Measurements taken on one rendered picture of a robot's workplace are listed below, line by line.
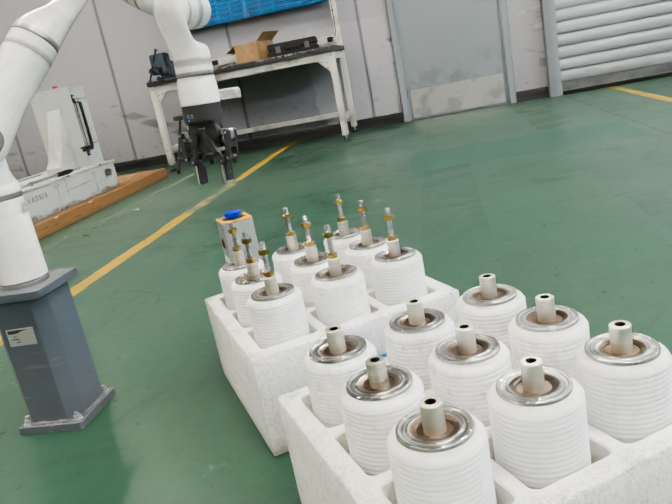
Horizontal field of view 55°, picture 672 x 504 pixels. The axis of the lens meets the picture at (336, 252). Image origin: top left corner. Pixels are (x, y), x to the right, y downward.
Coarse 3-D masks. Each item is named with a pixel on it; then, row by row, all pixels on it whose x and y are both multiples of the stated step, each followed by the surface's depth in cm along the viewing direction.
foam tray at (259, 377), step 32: (448, 288) 116; (224, 320) 122; (352, 320) 110; (384, 320) 110; (224, 352) 131; (256, 352) 105; (288, 352) 105; (384, 352) 112; (256, 384) 104; (288, 384) 106; (256, 416) 114
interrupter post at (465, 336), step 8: (456, 328) 75; (464, 328) 76; (472, 328) 75; (456, 336) 75; (464, 336) 75; (472, 336) 75; (464, 344) 75; (472, 344) 75; (464, 352) 75; (472, 352) 75
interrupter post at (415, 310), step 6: (408, 300) 87; (414, 300) 87; (420, 300) 86; (408, 306) 86; (414, 306) 85; (420, 306) 85; (408, 312) 86; (414, 312) 85; (420, 312) 86; (408, 318) 87; (414, 318) 86; (420, 318) 86; (414, 324) 86
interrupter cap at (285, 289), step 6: (264, 288) 112; (282, 288) 111; (288, 288) 110; (294, 288) 110; (252, 294) 110; (258, 294) 110; (264, 294) 110; (276, 294) 109; (282, 294) 107; (288, 294) 107; (258, 300) 107; (264, 300) 106; (270, 300) 106
